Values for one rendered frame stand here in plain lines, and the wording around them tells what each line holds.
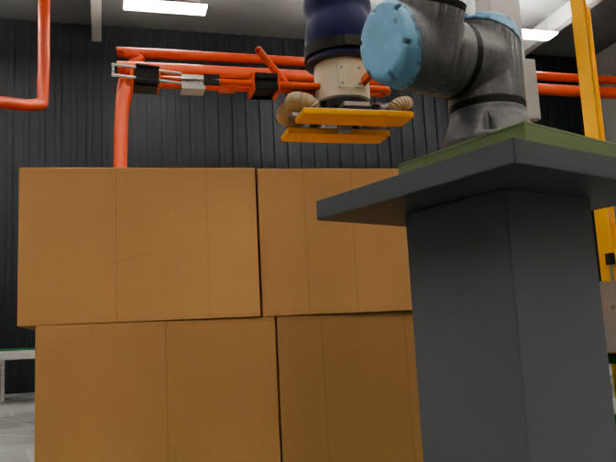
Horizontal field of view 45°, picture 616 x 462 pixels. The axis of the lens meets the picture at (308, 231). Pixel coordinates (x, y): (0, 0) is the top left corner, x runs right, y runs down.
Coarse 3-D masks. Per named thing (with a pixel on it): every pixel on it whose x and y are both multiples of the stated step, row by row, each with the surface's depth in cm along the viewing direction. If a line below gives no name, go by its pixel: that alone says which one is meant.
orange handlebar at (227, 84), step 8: (128, 80) 210; (168, 80) 212; (176, 80) 212; (224, 80) 216; (232, 80) 217; (240, 80) 218; (248, 80) 218; (368, 80) 219; (168, 88) 217; (176, 88) 217; (208, 88) 219; (216, 88) 220; (224, 88) 218; (232, 88) 218; (240, 88) 221; (248, 88) 222; (280, 88) 222; (288, 88) 222; (296, 88) 223; (304, 88) 223; (312, 88) 224; (376, 88) 229; (384, 88) 230; (376, 96) 234; (384, 96) 234
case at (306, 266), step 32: (256, 192) 201; (288, 192) 199; (320, 192) 201; (288, 224) 198; (320, 224) 200; (352, 224) 202; (288, 256) 197; (320, 256) 198; (352, 256) 200; (384, 256) 202; (288, 288) 195; (320, 288) 197; (352, 288) 198; (384, 288) 200
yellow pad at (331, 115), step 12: (312, 108) 210; (324, 108) 211; (336, 108) 212; (372, 108) 220; (300, 120) 215; (312, 120) 216; (324, 120) 216; (336, 120) 217; (348, 120) 217; (360, 120) 218; (372, 120) 219; (384, 120) 219; (396, 120) 220; (408, 120) 221
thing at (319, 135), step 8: (288, 128) 227; (296, 128) 228; (304, 128) 228; (312, 128) 229; (320, 128) 230; (328, 128) 231; (336, 128) 232; (288, 136) 230; (296, 136) 231; (304, 136) 231; (312, 136) 231; (320, 136) 232; (328, 136) 232; (336, 136) 233; (344, 136) 233; (352, 136) 234; (360, 136) 234; (368, 136) 235; (376, 136) 235; (384, 136) 236
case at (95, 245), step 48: (48, 192) 186; (96, 192) 188; (144, 192) 191; (192, 192) 193; (240, 192) 196; (48, 240) 184; (96, 240) 186; (144, 240) 189; (192, 240) 191; (240, 240) 194; (48, 288) 182; (96, 288) 184; (144, 288) 187; (192, 288) 189; (240, 288) 192
